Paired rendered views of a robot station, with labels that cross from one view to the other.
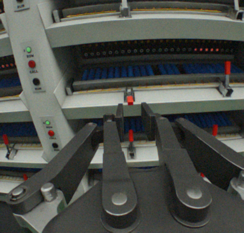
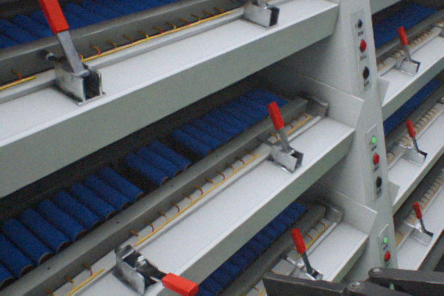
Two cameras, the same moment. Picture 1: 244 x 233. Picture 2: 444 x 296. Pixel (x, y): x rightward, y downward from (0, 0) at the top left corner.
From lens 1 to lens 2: 0.26 m
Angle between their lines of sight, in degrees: 45
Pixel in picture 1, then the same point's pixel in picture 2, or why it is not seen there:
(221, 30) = (254, 57)
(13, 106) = not seen: outside the picture
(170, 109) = (224, 250)
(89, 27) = (13, 154)
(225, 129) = (304, 224)
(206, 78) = (242, 148)
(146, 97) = (173, 254)
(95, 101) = not seen: outside the picture
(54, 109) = not seen: outside the picture
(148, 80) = (148, 213)
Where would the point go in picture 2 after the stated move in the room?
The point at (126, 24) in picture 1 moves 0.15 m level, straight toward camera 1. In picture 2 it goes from (100, 116) to (233, 128)
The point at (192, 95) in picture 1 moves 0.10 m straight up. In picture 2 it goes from (246, 200) to (229, 123)
